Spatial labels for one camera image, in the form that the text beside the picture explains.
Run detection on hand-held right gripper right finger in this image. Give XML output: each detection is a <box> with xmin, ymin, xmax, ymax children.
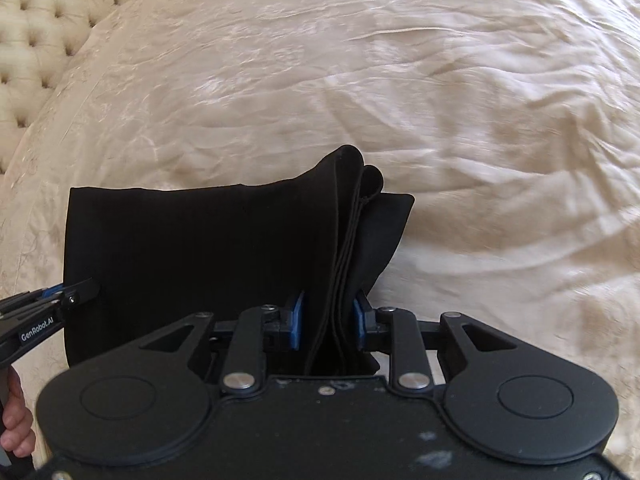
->
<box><xmin>352</xmin><ymin>291</ymin><xmax>521</xmax><ymax>394</ymax></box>

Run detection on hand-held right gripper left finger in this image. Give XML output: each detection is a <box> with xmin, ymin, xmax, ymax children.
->
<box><xmin>137</xmin><ymin>290</ymin><xmax>307</xmax><ymax>394</ymax></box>

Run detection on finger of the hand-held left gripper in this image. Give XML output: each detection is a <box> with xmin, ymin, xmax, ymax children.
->
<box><xmin>0</xmin><ymin>285</ymin><xmax>67</xmax><ymax>317</ymax></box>
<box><xmin>54</xmin><ymin>277</ymin><xmax>102</xmax><ymax>311</ymax></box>

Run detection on black pants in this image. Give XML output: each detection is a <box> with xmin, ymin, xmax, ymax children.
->
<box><xmin>62</xmin><ymin>144</ymin><xmax>416</xmax><ymax>379</ymax></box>

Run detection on person's left hand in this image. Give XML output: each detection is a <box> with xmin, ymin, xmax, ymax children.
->
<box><xmin>0</xmin><ymin>374</ymin><xmax>38</xmax><ymax>459</ymax></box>

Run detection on cream satin bedspread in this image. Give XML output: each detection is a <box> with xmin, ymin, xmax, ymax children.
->
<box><xmin>0</xmin><ymin>0</ymin><xmax>640</xmax><ymax>467</ymax></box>

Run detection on cream tufted headboard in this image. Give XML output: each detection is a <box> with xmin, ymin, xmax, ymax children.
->
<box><xmin>0</xmin><ymin>0</ymin><xmax>167</xmax><ymax>177</ymax></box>

